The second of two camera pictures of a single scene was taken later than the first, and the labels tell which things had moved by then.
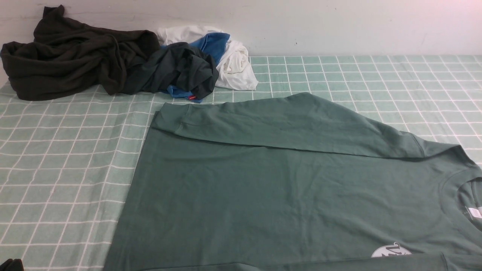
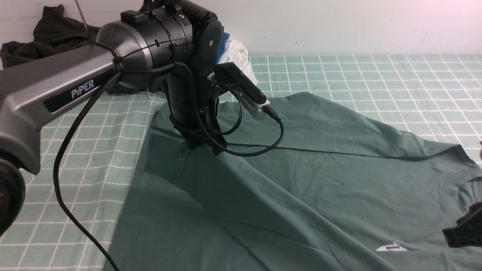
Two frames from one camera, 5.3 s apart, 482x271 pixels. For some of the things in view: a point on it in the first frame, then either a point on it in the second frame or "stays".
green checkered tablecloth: [67, 165] stays
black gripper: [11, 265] to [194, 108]
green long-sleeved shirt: [286, 181] stays
